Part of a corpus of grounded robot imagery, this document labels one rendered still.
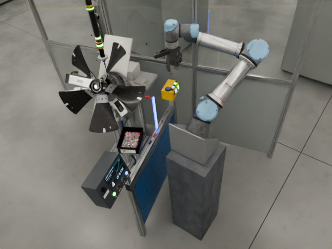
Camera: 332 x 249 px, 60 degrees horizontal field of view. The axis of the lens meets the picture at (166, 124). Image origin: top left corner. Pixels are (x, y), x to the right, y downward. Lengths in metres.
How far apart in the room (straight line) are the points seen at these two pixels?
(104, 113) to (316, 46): 2.84
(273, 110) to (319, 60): 1.55
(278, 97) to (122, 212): 1.78
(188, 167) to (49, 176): 1.90
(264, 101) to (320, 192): 1.07
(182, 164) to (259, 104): 1.16
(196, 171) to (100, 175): 0.62
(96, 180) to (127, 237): 1.27
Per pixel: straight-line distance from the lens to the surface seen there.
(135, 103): 2.11
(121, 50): 2.17
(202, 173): 1.85
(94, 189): 1.58
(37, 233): 3.08
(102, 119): 2.25
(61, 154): 3.53
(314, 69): 4.29
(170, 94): 2.30
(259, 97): 2.73
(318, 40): 4.09
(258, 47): 1.65
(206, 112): 1.60
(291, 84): 2.61
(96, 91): 2.23
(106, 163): 1.66
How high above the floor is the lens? 2.54
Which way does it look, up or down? 46 degrees down
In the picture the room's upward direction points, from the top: 5 degrees counter-clockwise
